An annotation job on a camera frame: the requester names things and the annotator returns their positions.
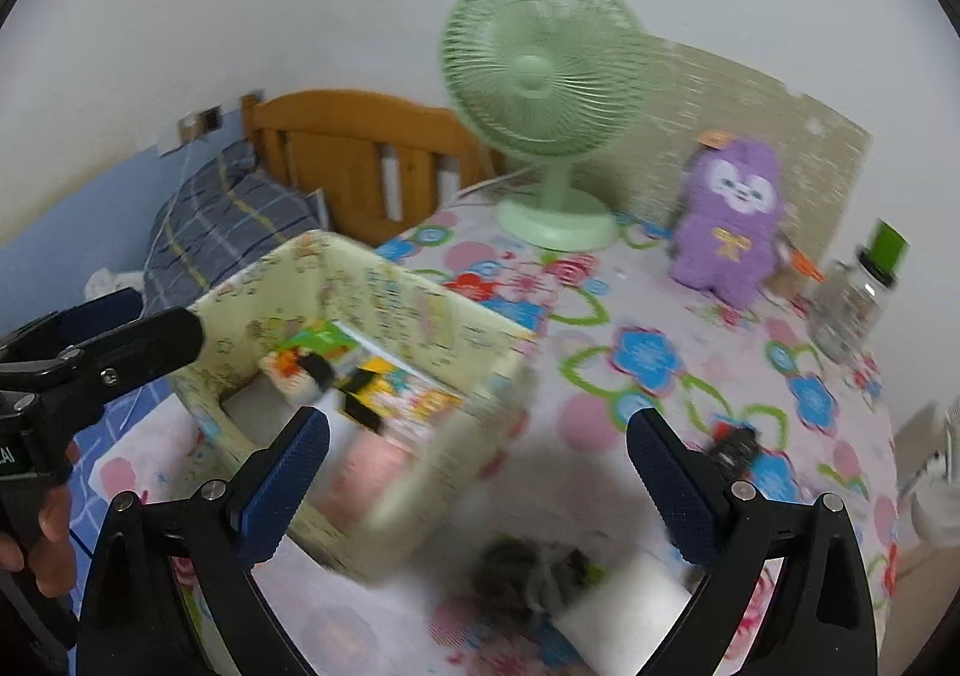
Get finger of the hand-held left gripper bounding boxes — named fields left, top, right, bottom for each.
left=0, top=289, right=143, bottom=362
left=37, top=307, right=206, bottom=429

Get white cotton pad pack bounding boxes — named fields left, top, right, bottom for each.
left=551, top=552, right=695, bottom=673

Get yellow printed fabric storage box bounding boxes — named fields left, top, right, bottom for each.
left=169, top=231, right=541, bottom=587

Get floral tablecloth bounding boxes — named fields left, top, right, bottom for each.
left=75, top=203, right=901, bottom=676

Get pink tissue packet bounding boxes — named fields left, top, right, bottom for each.
left=330, top=432, right=425, bottom=531

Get green printed foam mat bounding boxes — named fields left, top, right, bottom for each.
left=577, top=38, right=875, bottom=272

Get green tissue pack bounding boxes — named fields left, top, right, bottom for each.
left=259, top=319, right=361, bottom=411

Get person's left hand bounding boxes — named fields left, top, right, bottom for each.
left=0, top=447, right=80, bottom=598

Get glass mug jar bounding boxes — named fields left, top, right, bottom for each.
left=810, top=256, right=897, bottom=362

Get white fan cord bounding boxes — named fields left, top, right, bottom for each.
left=457, top=173, right=537, bottom=201

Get green desk fan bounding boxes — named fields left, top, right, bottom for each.
left=440, top=0, right=653, bottom=253

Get grey fuzzy bundle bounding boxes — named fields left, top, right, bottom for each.
left=472, top=537, right=601, bottom=617

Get orange lid toothpick jar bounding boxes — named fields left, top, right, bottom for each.
left=772, top=244, right=826, bottom=302

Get wall outlet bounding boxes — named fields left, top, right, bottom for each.
left=176, top=106, right=224, bottom=140

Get wooden bed headboard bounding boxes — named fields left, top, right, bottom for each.
left=240, top=89, right=503, bottom=246

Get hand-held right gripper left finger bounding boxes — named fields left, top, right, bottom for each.
left=77, top=404, right=331, bottom=676

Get grey plaid pillow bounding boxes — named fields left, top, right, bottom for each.
left=142, top=139, right=327, bottom=306

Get yellow cartoon tissue pack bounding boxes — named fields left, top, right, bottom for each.
left=337, top=357, right=466, bottom=448

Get white crumpled cloth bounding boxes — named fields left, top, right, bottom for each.
left=84, top=267, right=143, bottom=302

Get white standing fan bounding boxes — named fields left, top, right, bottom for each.
left=911, top=398, right=960, bottom=549

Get purple plush toy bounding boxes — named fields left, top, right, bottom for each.
left=667, top=131, right=788, bottom=309

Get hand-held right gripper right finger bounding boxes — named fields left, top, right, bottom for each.
left=626, top=408, right=878, bottom=676

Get green plastic cup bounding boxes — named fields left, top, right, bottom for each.
left=866, top=218, right=910, bottom=272

